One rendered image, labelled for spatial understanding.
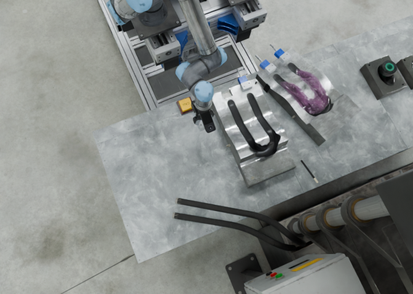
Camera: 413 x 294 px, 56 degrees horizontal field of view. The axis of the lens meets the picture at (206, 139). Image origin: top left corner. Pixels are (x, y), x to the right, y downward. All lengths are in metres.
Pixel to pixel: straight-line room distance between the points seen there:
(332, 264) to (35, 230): 2.09
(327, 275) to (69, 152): 2.10
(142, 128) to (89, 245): 1.06
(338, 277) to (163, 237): 0.90
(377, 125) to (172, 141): 1.10
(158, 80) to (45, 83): 0.89
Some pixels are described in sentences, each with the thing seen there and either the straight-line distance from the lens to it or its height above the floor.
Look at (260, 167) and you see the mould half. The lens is 1.93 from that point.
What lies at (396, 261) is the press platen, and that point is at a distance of 1.32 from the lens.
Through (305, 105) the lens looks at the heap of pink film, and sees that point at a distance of 2.04.
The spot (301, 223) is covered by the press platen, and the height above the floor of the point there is 1.04.
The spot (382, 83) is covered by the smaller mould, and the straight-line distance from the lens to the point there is 2.28.
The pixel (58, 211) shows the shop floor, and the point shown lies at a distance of 2.86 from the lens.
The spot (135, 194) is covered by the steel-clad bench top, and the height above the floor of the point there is 0.80.
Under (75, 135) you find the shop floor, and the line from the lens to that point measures 2.95.
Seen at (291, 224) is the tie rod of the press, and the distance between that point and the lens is 1.95.
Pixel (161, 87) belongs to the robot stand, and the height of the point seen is 0.21.
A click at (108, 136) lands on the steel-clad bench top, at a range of 2.04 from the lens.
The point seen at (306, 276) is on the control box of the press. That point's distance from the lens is 1.29.
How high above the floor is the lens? 2.71
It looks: 73 degrees down
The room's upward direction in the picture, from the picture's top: 9 degrees clockwise
